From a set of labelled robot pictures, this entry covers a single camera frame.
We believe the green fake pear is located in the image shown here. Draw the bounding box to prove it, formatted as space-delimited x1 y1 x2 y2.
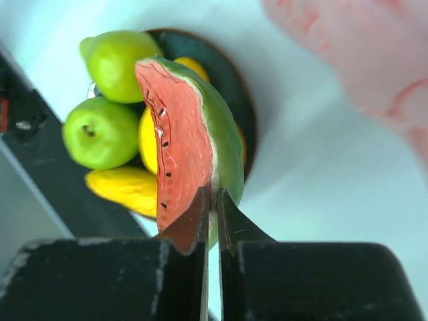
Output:
79 30 164 104

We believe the dark teal ceramic plate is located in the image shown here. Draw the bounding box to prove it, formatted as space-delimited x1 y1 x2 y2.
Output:
146 28 257 179

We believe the fake watermelon slice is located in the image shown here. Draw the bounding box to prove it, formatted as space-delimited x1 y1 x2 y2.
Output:
134 56 245 247

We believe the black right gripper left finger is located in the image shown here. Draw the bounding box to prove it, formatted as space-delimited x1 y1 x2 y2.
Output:
1 187 209 320

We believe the yellow fake lemon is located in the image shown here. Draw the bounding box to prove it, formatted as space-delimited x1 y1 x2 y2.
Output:
139 56 210 175

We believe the pink plastic bag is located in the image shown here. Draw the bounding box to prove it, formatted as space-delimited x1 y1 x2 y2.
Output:
261 1 427 170

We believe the green fake apple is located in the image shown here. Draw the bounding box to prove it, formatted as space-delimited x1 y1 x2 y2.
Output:
62 97 139 169

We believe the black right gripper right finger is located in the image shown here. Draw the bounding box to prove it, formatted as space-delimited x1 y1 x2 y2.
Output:
217 189 424 320

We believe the yellow fake mango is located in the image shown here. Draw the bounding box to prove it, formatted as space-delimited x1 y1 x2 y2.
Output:
84 166 157 219

